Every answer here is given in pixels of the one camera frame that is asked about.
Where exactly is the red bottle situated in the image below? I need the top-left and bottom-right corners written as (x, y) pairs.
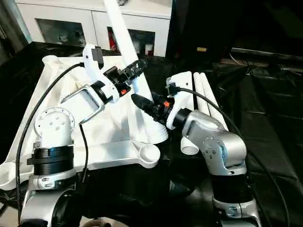
top-left (107, 29), bottom-right (118, 52)

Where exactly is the white cabinet with glass doors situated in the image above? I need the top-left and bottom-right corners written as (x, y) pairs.
top-left (14, 0), bottom-right (173, 57)

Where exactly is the large black case yellow label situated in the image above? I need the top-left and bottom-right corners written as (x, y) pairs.
top-left (165, 0), bottom-right (237, 64)

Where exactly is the black mat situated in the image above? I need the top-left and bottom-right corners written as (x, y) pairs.
top-left (0, 41), bottom-right (303, 227)

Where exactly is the grey metal bar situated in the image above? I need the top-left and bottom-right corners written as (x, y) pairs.
top-left (231, 47), bottom-right (303, 59)

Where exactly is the grey curtain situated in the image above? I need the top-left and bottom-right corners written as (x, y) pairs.
top-left (0, 0), bottom-right (31, 60)

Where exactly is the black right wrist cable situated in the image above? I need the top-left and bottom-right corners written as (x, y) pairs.
top-left (175, 87), bottom-right (291, 227)

